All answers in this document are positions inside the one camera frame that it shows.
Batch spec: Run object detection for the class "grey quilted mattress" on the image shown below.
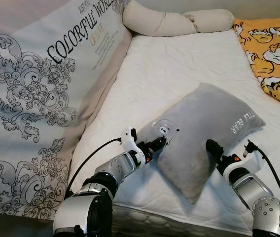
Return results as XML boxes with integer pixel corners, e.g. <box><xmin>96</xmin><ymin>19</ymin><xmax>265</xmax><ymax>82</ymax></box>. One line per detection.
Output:
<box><xmin>108</xmin><ymin>202</ymin><xmax>256</xmax><ymax>237</ymax></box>

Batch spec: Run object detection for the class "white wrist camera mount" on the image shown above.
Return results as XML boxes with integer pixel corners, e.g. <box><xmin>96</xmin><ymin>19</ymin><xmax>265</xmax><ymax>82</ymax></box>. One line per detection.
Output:
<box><xmin>223</xmin><ymin>146</ymin><xmax>259</xmax><ymax>174</ymax></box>
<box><xmin>120</xmin><ymin>127</ymin><xmax>146</xmax><ymax>159</ymax></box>

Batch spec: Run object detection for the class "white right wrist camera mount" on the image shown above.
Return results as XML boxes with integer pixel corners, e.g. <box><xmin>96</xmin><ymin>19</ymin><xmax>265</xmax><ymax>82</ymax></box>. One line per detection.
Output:
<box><xmin>223</xmin><ymin>146</ymin><xmax>259</xmax><ymax>174</ymax></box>

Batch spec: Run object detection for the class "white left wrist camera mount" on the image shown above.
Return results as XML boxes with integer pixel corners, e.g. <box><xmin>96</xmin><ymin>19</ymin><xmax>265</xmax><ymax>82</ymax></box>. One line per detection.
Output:
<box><xmin>120</xmin><ymin>127</ymin><xmax>146</xmax><ymax>159</ymax></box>

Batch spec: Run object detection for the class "beige knotted long pillow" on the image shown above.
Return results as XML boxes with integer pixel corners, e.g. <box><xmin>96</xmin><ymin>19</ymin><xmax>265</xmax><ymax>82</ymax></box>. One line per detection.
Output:
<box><xmin>122</xmin><ymin>0</ymin><xmax>235</xmax><ymax>38</ymax></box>

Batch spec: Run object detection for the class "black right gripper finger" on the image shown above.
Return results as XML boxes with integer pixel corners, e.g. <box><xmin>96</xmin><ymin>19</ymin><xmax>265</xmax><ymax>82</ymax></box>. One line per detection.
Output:
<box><xmin>206</xmin><ymin>139</ymin><xmax>225</xmax><ymax>161</ymax></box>

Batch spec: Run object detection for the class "yellow cartoon print blanket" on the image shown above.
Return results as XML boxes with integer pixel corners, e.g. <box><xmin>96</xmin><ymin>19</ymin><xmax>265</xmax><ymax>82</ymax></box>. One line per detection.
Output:
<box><xmin>232</xmin><ymin>18</ymin><xmax>280</xmax><ymax>110</ymax></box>

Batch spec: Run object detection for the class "grey bear pillow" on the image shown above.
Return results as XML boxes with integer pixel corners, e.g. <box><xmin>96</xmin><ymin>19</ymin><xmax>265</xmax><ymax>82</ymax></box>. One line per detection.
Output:
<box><xmin>149</xmin><ymin>82</ymin><xmax>267</xmax><ymax>205</ymax></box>

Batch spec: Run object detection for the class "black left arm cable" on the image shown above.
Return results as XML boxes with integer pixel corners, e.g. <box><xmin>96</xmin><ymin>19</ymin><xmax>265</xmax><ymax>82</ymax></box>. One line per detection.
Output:
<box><xmin>65</xmin><ymin>137</ymin><xmax>124</xmax><ymax>198</ymax></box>

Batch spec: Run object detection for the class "white quilted mattress pad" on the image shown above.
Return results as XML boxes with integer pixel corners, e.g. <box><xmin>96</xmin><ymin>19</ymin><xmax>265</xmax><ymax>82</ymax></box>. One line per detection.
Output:
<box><xmin>69</xmin><ymin>29</ymin><xmax>280</xmax><ymax>233</ymax></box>

